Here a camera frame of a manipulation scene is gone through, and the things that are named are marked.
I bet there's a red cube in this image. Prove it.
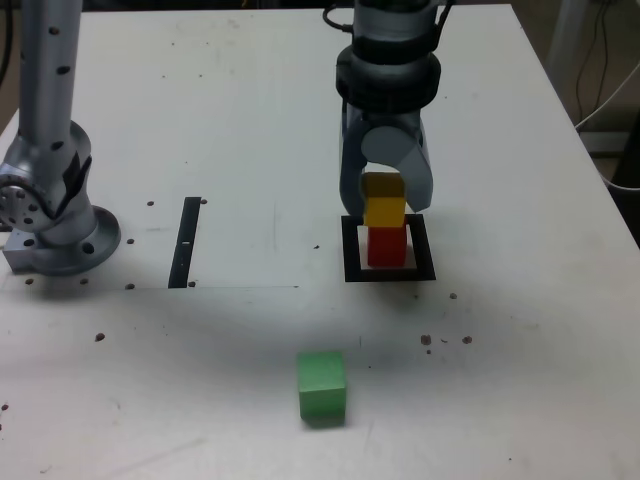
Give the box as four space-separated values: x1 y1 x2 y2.
366 225 407 268

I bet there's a white background cable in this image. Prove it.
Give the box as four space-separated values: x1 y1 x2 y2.
573 64 640 192

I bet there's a yellow cube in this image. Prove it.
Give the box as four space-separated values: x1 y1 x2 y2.
359 172 406 229

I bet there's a black tape strip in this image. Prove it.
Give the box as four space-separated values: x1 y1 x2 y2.
167 196 203 290

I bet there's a green cube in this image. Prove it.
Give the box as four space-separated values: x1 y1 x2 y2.
295 349 348 420

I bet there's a thin black hanging cable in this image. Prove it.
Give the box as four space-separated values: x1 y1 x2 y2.
573 0 611 119

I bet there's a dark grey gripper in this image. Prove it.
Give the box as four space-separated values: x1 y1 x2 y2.
338 101 436 218

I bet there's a black tape square outline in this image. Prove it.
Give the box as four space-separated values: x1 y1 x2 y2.
340 213 437 284

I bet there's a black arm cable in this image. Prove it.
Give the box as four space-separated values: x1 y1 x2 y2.
322 0 456 51

